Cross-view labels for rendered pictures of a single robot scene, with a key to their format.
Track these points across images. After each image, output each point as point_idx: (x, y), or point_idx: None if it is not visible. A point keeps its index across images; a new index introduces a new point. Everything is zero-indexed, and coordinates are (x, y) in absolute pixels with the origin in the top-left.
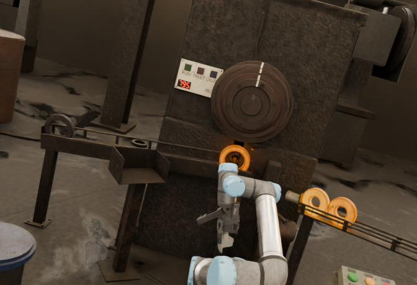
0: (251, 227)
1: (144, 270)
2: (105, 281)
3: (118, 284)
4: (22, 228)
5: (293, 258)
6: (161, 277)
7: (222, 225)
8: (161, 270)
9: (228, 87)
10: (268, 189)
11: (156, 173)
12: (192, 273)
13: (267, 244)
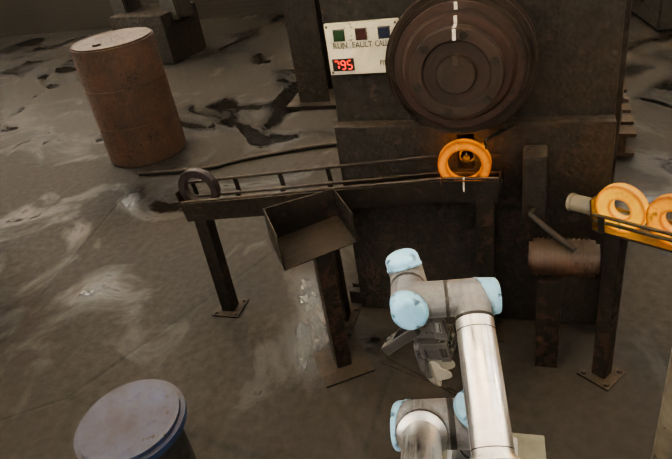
0: (528, 252)
1: (381, 351)
2: (326, 387)
3: (345, 386)
4: (165, 383)
5: (606, 301)
6: (406, 358)
7: (423, 352)
8: (406, 344)
9: (407, 56)
10: (473, 299)
11: (343, 225)
12: (394, 438)
13: (478, 432)
